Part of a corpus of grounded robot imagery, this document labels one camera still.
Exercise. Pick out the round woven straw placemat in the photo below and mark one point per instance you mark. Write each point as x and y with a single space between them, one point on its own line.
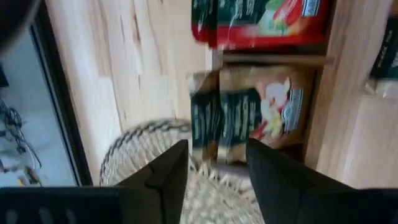
140 149

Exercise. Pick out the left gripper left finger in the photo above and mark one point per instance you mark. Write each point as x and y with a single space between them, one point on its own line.
168 180

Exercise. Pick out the beige herbal tea packet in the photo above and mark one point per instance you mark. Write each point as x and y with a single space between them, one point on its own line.
205 124
273 102
387 53

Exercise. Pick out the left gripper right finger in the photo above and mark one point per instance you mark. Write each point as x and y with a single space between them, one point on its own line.
276 183

